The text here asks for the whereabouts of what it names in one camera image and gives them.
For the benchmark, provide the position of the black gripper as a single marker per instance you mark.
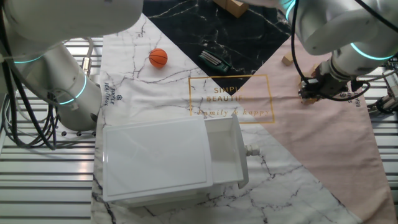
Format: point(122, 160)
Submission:
point(329, 85)

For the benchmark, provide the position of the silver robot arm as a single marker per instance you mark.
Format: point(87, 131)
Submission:
point(74, 99)

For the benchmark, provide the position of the marble and pink tablecloth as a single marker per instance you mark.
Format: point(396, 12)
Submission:
point(326, 155)

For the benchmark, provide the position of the black keyboard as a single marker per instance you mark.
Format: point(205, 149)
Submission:
point(393, 63)

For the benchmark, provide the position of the white drawer with knob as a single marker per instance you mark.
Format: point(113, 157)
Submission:
point(224, 149)

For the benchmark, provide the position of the large wooden block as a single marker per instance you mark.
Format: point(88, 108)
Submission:
point(219, 2)
point(237, 7)

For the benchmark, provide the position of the orange mini basketball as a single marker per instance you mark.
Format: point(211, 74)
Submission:
point(158, 58)

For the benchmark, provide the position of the white drawer cabinet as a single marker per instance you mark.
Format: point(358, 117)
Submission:
point(155, 155)

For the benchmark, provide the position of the silver ribbed depth camera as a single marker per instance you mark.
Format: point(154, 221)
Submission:
point(391, 84)

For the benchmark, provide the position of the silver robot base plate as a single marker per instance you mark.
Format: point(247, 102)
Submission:
point(79, 133)

